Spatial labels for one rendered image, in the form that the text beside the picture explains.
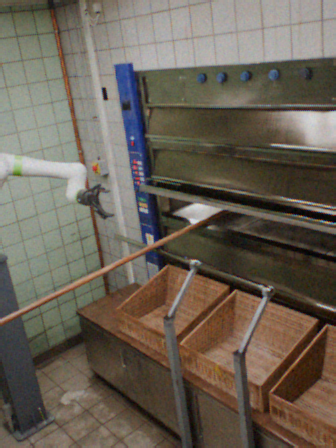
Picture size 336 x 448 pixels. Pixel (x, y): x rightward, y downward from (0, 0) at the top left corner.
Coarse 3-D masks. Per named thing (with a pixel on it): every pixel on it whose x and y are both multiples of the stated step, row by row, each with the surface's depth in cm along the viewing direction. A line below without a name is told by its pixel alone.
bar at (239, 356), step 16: (128, 240) 304; (176, 256) 272; (192, 272) 262; (208, 272) 255; (224, 272) 246; (256, 288) 230; (272, 288) 226; (176, 304) 258; (256, 320) 224; (176, 352) 264; (240, 352) 221; (176, 368) 266; (240, 368) 221; (176, 384) 269; (240, 384) 225; (176, 400) 275; (240, 400) 229; (240, 416) 233
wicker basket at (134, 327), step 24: (168, 264) 340; (144, 288) 330; (168, 288) 342; (192, 288) 324; (216, 288) 308; (120, 312) 314; (168, 312) 334; (192, 312) 326; (144, 336) 311; (216, 336) 301
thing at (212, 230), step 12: (168, 216) 332; (180, 216) 329; (204, 228) 305; (216, 228) 300; (240, 240) 284; (252, 240) 277; (264, 240) 274; (276, 252) 266; (288, 252) 259; (300, 252) 254; (312, 252) 253; (324, 264) 244
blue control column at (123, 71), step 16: (128, 64) 305; (128, 80) 310; (128, 96) 315; (128, 112) 321; (128, 128) 326; (128, 144) 332; (144, 144) 324; (144, 160) 326; (144, 240) 355; (160, 256) 350
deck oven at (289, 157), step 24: (144, 96) 308; (144, 120) 316; (168, 144) 306; (192, 144) 288; (216, 144) 273; (216, 192) 286; (216, 240) 300; (312, 264) 250; (312, 312) 261; (264, 336) 295
